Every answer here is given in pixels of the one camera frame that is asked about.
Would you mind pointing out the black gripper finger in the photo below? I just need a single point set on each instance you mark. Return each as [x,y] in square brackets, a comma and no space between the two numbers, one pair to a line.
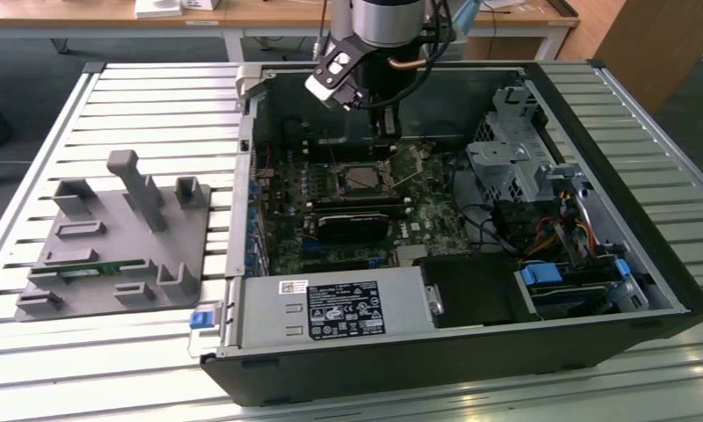
[392,127]
[375,127]

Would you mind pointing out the thin metal locking lever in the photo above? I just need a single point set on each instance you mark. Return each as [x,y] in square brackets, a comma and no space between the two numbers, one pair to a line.
[330,158]

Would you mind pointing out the silver topped CPU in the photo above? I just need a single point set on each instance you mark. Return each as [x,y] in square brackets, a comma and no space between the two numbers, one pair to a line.
[362,176]

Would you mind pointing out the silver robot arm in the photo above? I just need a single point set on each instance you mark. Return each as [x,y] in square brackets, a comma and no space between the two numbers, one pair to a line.
[380,22]

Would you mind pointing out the black RAM slot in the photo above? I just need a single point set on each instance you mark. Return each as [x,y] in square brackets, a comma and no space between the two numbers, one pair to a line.
[342,150]
[342,146]
[356,205]
[399,213]
[342,154]
[356,201]
[356,209]
[342,157]

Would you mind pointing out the CPU socket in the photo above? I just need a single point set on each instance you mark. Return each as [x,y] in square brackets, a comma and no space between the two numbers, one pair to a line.
[340,186]

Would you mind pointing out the blue expansion slot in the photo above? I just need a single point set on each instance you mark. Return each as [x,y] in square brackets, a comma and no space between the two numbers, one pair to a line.
[311,242]

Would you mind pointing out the copper coloured bent tube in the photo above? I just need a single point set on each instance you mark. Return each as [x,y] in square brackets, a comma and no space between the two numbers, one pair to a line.
[406,66]

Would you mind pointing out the grey metal disk bay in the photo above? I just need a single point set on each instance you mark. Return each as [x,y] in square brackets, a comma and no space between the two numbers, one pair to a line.
[494,154]

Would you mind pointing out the green motherboard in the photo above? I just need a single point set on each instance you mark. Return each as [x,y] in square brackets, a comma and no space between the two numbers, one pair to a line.
[432,211]

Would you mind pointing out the black graphics card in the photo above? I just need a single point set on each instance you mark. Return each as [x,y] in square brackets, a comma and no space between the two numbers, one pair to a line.
[351,228]

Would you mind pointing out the silver chipset heat sink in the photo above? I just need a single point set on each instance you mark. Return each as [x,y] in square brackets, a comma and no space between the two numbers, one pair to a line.
[412,253]

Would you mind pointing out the white box blue print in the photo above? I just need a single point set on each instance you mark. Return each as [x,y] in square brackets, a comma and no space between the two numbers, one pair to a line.
[201,4]

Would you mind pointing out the black plastic shroud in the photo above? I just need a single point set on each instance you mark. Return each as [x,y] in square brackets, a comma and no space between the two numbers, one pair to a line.
[474,290]

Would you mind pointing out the blue disk carrier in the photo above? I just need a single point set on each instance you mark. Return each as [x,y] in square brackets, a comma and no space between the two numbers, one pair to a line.
[539,276]

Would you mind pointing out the silver power supply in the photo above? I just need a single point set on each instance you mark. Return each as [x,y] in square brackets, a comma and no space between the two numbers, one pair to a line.
[263,307]

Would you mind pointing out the brown wooden cabinet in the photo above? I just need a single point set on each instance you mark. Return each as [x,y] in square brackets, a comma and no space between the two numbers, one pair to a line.
[667,39]

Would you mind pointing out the small blue plastic tab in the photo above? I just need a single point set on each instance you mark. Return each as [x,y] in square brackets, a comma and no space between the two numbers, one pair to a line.
[622,269]

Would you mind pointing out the blue case latch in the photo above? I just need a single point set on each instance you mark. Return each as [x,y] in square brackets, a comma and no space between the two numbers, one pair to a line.
[201,319]

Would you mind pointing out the grey parts rack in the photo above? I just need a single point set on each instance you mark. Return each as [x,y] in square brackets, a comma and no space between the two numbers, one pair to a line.
[110,264]

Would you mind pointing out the green RAM stick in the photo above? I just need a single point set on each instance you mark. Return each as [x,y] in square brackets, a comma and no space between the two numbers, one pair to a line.
[102,268]

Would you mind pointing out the black PC case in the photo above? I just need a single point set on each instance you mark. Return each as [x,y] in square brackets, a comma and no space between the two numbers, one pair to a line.
[386,378]

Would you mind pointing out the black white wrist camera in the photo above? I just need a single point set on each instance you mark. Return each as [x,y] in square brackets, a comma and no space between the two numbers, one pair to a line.
[334,66]

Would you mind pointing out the wooden desk white frame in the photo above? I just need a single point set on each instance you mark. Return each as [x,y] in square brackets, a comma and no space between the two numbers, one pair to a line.
[63,19]

